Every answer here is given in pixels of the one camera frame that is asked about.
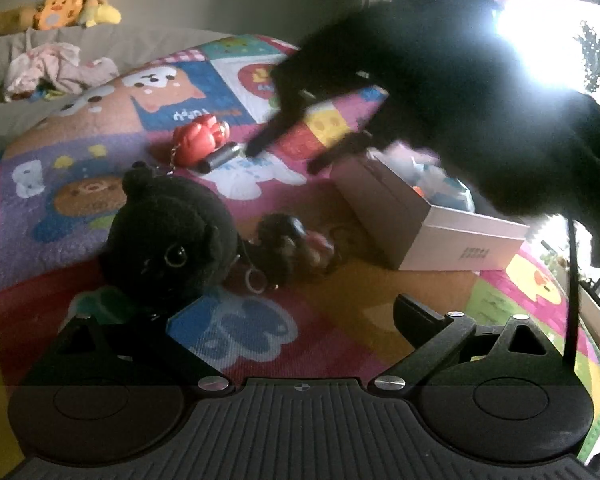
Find colourful printed play mat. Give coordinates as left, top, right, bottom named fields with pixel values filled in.
left=0, top=35, right=600, bottom=466

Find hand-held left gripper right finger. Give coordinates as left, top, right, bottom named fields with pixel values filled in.
left=372, top=294, right=563, bottom=396

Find blue white snack packet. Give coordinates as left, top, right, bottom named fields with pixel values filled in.
left=410, top=160, right=476, bottom=211

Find small grey metal cylinder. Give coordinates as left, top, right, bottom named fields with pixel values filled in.
left=195, top=142, right=246, bottom=173

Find yellow duck plush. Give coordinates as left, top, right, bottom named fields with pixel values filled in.
left=32, top=0, right=88, bottom=31

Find window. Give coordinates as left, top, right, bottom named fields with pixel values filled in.
left=495, top=0, right=600, bottom=111

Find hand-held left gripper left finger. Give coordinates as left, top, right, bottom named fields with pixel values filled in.
left=40, top=297, right=231, bottom=396

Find black hanging strap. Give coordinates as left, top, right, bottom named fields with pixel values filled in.
left=562, top=212, right=581, bottom=391

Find long yellow plush pillow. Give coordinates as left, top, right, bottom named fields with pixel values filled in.
left=0, top=4, right=41, bottom=38

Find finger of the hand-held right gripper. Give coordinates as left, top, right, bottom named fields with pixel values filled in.
left=244, top=55, right=321, bottom=157
left=306, top=130, right=381, bottom=177

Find brown plush keychain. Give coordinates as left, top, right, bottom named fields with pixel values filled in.
left=252, top=212, right=351, bottom=276

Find small yellow plush toy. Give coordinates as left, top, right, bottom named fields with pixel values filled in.
left=77, top=0, right=122, bottom=28

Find grey sofa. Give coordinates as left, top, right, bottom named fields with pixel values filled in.
left=0, top=22, right=241, bottom=161

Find black plush cat keychain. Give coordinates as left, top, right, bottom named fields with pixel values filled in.
left=97, top=160, right=271, bottom=313

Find pink cardboard box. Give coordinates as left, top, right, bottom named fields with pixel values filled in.
left=330, top=142, right=531, bottom=272

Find pink crumpled cloth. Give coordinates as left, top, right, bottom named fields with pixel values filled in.
left=2, top=42, right=118, bottom=101

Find leafy green plant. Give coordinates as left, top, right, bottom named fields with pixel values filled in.
left=572, top=20, right=600, bottom=106

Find red boxing glove keychain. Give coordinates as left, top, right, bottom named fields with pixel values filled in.
left=169, top=114, right=231, bottom=176

